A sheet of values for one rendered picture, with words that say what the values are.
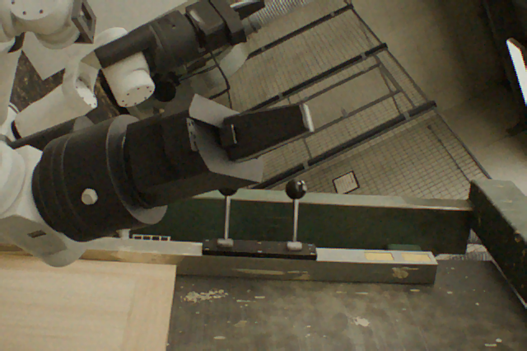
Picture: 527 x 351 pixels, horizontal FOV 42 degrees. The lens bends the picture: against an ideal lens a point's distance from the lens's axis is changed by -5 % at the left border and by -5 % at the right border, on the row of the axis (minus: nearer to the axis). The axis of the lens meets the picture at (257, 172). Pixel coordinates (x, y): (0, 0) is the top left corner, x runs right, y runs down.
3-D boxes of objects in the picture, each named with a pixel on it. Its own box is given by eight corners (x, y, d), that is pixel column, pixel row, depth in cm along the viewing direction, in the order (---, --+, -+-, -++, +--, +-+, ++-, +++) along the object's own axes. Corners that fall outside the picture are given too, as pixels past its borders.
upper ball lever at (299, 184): (282, 254, 125) (284, 180, 128) (302, 255, 126) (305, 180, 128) (283, 253, 122) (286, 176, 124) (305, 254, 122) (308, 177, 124)
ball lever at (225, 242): (213, 250, 125) (217, 175, 127) (235, 252, 125) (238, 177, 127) (213, 250, 121) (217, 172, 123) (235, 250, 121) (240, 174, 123)
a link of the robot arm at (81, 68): (154, 74, 115) (90, 118, 117) (132, 32, 117) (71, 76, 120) (136, 64, 109) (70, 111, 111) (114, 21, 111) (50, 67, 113)
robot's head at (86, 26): (20, -21, 79) (82, -20, 79) (41, 7, 88) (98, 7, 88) (13, 29, 78) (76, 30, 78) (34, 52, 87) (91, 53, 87)
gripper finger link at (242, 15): (264, 7, 118) (231, 21, 117) (261, -8, 116) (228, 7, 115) (268, 11, 117) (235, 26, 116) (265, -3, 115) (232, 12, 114)
